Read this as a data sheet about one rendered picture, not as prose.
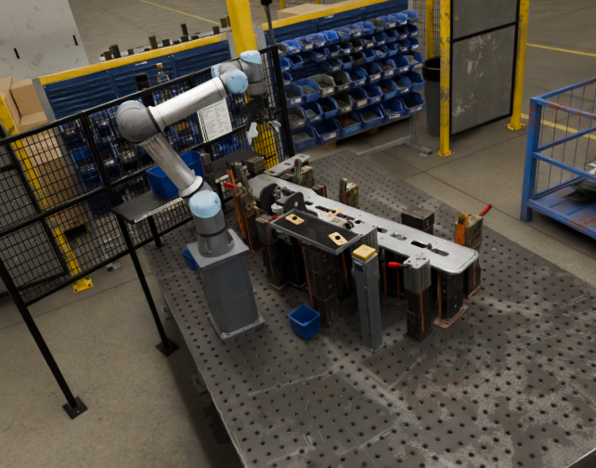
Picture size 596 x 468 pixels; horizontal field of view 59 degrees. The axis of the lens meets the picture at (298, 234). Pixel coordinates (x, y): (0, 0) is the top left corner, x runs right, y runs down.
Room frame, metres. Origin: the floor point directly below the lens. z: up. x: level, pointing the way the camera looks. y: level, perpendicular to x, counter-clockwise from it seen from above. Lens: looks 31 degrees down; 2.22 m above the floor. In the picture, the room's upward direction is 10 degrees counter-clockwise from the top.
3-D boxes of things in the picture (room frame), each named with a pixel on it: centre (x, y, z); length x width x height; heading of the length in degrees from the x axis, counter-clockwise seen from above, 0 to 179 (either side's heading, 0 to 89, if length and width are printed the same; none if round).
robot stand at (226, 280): (1.87, 0.34, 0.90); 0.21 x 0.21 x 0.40; 21
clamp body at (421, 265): (1.60, -0.42, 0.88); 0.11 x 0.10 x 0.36; 128
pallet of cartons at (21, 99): (6.09, 2.84, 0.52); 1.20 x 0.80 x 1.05; 18
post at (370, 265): (1.58, -0.22, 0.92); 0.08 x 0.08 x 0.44; 38
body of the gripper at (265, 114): (2.08, 0.06, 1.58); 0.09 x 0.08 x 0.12; 37
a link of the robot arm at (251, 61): (2.08, 0.07, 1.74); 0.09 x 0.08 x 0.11; 105
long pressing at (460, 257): (2.16, -0.20, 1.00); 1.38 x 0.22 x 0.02; 38
